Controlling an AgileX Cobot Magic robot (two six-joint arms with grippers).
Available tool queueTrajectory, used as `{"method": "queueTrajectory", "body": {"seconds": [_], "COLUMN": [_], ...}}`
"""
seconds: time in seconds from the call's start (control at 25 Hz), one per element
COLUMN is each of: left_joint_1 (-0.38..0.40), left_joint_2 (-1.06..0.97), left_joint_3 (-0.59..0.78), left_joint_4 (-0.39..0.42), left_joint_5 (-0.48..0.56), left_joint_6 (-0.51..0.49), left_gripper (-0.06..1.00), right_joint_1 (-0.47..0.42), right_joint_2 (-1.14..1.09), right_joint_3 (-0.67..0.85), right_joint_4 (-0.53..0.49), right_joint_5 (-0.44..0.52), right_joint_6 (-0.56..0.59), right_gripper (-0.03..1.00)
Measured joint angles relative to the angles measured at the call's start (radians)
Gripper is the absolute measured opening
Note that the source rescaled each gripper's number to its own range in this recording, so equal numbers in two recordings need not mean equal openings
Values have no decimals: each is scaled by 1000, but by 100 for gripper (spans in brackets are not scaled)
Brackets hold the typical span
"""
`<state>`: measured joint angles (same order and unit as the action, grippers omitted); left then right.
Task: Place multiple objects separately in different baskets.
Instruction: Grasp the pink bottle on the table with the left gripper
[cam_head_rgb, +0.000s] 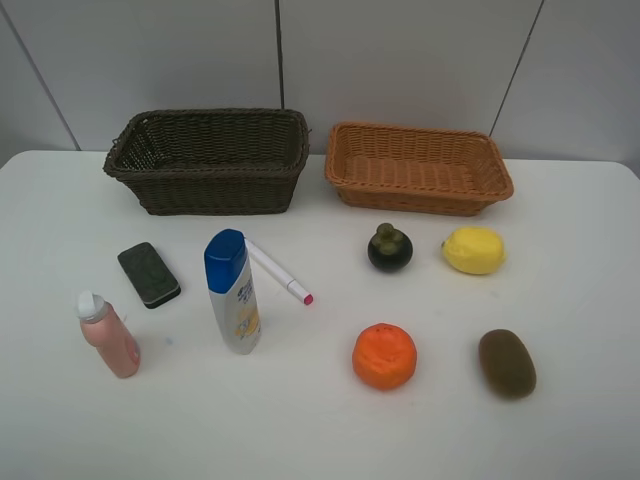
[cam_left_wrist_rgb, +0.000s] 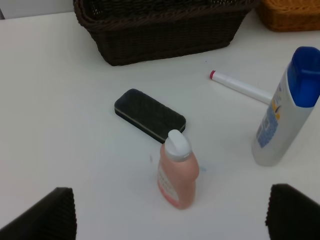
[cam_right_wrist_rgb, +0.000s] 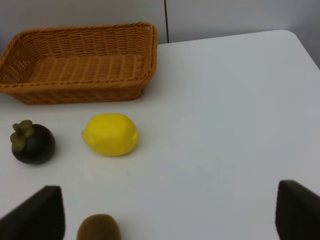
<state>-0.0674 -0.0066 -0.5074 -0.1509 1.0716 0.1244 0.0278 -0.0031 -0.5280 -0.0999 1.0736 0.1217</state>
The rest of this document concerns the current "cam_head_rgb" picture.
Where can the white marker pink tip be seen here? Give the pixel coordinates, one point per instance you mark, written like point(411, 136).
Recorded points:
point(279, 274)

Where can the dark purple mangosteen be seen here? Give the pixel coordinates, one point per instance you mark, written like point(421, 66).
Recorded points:
point(389, 250)

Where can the white shampoo bottle blue cap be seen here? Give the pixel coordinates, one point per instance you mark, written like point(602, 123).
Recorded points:
point(231, 290)

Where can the orange tangerine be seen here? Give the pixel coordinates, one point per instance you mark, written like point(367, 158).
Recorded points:
point(384, 357)

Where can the yellow lemon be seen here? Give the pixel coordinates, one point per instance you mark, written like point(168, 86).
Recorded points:
point(474, 250)

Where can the brown kiwi fruit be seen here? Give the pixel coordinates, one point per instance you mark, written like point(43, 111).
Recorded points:
point(506, 364)

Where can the pink bottle white cap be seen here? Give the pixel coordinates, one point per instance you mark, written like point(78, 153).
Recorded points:
point(103, 329)

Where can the orange wicker basket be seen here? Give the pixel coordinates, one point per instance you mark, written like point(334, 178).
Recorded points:
point(434, 171)

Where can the dark brown wicker basket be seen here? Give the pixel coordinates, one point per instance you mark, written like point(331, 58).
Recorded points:
point(211, 162)

